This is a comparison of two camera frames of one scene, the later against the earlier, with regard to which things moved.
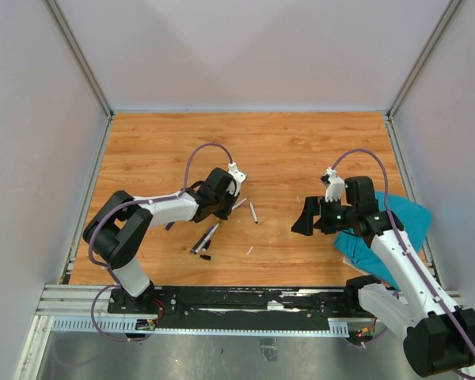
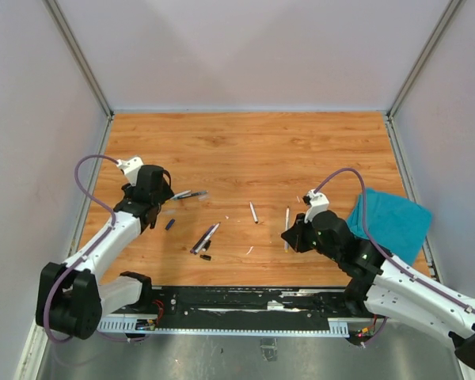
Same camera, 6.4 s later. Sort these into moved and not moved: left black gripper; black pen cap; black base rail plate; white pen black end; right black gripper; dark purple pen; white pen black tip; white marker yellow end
Moved: right black gripper; left black gripper; white marker yellow end
Not moved: dark purple pen; white pen black tip; black pen cap; black base rail plate; white pen black end
